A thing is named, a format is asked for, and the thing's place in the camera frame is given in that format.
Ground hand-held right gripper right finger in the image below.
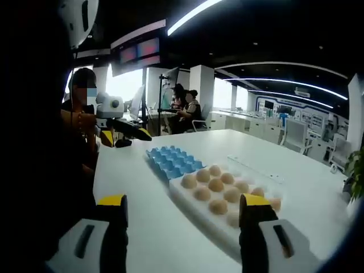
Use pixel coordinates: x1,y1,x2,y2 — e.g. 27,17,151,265
238,193,322,273

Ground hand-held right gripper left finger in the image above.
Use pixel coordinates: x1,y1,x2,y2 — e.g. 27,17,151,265
47,194,129,273

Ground blue egg tray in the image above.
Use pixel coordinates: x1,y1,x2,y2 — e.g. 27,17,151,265
145,145,207,181

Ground group of brown eggs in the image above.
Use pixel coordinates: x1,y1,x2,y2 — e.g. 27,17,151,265
180,164,282,227

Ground white egg tray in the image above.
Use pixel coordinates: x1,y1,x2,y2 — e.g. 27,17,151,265
168,164,284,257

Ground clear plastic tray lid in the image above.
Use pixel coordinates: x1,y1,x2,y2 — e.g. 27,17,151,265
227,154,285,184

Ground person's left hand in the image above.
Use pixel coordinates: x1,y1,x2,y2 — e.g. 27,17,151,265
84,113,99,143

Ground desktop computer monitor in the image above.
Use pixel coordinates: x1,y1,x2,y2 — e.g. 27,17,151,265
129,84,146,121

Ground black tripod stand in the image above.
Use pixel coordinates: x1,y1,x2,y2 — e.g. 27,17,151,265
157,73,172,137

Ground person's head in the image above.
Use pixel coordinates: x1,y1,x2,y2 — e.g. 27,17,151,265
70,67,98,107

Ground person's dark clothing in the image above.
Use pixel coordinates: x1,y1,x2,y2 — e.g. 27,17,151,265
11,99,100,257

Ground hanging display screens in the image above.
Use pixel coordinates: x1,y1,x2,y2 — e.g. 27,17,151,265
110,36,162,77

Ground grey office chair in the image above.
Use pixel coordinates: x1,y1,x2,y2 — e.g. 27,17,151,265
191,104,213,132

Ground white table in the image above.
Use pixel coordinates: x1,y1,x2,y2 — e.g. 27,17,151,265
92,129,351,273

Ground white square pillar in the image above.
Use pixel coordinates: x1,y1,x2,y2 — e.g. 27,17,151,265
189,64,216,131

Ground white worn device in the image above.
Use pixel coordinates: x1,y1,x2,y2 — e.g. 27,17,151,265
57,0,100,49

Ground green potted plant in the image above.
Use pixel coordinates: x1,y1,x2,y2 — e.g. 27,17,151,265
342,148,364,203

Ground white low cabinets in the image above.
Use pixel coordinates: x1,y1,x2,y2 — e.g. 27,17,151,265
210,110,283,144

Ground white mesh chair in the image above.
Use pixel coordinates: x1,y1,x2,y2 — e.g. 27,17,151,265
280,118,310,156

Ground long ceiling light strip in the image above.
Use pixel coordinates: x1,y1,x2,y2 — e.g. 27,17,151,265
167,0,226,37

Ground curved ceiling light strip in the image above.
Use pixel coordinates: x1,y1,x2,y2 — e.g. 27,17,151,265
224,77,349,101

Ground thin device cable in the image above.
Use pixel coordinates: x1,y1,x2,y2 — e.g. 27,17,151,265
71,48,78,114

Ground blue white display wall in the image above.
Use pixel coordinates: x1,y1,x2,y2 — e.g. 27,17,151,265
254,94,349,143

